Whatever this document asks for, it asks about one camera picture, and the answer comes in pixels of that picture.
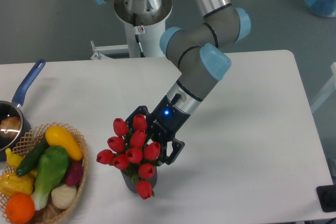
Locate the woven wicker basket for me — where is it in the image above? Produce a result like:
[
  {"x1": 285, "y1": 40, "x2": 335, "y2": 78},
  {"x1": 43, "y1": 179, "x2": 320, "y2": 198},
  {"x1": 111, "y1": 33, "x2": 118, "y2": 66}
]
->
[{"x1": 1, "y1": 123, "x2": 89, "y2": 223}]

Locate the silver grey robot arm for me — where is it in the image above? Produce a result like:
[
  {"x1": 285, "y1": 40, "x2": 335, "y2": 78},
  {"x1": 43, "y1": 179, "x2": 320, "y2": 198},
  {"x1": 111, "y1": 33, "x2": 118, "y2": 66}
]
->
[{"x1": 95, "y1": 0, "x2": 251, "y2": 165}]

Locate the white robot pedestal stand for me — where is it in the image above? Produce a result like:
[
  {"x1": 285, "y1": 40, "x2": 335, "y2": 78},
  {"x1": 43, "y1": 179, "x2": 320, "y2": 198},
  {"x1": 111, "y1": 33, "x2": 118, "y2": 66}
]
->
[{"x1": 91, "y1": 21, "x2": 166, "y2": 60}]

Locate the white frame at right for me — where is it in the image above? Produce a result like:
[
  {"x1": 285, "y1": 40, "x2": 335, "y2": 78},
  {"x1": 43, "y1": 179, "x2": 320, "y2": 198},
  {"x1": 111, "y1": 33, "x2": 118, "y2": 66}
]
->
[{"x1": 310, "y1": 62, "x2": 335, "y2": 113}]

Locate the green cucumber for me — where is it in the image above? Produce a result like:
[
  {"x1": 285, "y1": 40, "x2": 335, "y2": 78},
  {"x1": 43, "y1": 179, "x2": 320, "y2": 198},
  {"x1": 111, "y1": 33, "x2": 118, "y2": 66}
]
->
[{"x1": 16, "y1": 138, "x2": 49, "y2": 176}]

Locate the yellow squash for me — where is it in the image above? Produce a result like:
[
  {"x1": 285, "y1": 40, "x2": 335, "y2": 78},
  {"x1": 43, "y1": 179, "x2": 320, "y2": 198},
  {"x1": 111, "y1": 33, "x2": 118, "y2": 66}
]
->
[{"x1": 45, "y1": 125, "x2": 83, "y2": 161}]

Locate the green bok choy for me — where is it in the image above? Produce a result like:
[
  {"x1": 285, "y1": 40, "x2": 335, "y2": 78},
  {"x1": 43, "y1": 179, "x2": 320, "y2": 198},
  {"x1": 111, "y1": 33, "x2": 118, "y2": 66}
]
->
[{"x1": 31, "y1": 146, "x2": 70, "y2": 211}]

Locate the orange fruit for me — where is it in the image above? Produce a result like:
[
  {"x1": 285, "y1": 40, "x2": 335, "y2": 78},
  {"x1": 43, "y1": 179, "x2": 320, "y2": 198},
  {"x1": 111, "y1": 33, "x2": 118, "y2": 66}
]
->
[{"x1": 5, "y1": 193, "x2": 35, "y2": 223}]

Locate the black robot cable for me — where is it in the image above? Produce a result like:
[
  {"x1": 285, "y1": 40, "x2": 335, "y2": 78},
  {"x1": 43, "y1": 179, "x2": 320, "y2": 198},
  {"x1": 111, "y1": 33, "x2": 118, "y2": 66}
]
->
[{"x1": 132, "y1": 13, "x2": 145, "y2": 58}]

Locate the purple red onion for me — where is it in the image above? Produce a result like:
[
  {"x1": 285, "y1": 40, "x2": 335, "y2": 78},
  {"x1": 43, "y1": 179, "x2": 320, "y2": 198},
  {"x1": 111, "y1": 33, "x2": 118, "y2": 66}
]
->
[{"x1": 64, "y1": 161, "x2": 83, "y2": 186}]

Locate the black device at table edge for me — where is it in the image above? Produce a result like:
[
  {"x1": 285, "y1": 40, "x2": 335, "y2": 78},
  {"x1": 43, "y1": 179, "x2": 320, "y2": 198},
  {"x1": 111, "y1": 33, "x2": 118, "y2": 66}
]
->
[{"x1": 316, "y1": 185, "x2": 336, "y2": 212}]

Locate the red tulip bouquet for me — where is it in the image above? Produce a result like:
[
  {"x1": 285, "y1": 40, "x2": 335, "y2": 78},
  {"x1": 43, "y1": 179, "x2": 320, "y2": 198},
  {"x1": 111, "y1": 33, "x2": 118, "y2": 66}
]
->
[{"x1": 96, "y1": 114, "x2": 161, "y2": 200}]

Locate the yellow pumpkin gourd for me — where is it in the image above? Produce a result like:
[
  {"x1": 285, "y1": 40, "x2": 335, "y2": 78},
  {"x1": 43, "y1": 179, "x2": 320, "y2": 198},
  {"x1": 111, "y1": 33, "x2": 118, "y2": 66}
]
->
[{"x1": 1, "y1": 172, "x2": 35, "y2": 198}]

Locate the grey ribbed vase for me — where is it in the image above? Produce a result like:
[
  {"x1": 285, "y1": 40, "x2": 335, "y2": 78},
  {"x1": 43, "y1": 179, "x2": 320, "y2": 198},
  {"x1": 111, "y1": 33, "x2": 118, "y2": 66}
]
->
[{"x1": 121, "y1": 167, "x2": 157, "y2": 193}]

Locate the yellow banana pepper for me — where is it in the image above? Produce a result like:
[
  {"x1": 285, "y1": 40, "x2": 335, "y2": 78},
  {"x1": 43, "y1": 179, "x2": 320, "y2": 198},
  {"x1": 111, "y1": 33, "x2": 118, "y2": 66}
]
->
[{"x1": 4, "y1": 148, "x2": 37, "y2": 178}]

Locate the blue handled saucepan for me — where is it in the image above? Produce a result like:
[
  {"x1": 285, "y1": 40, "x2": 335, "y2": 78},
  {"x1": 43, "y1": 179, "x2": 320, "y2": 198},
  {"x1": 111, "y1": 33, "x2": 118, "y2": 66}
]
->
[{"x1": 1, "y1": 59, "x2": 46, "y2": 162}]

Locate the brown bread in pan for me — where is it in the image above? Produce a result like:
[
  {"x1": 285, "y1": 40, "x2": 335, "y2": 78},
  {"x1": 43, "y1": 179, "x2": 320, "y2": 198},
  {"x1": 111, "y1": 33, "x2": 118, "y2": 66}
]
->
[{"x1": 1, "y1": 116, "x2": 21, "y2": 134}]

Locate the white garlic bulb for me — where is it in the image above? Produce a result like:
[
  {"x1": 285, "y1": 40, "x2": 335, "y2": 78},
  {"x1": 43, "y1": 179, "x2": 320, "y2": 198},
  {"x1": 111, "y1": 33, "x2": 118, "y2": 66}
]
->
[{"x1": 51, "y1": 184, "x2": 77, "y2": 209}]

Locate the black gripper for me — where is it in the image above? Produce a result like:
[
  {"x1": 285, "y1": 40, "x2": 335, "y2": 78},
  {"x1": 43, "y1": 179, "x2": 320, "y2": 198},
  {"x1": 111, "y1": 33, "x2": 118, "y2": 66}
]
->
[{"x1": 125, "y1": 94, "x2": 190, "y2": 165}]

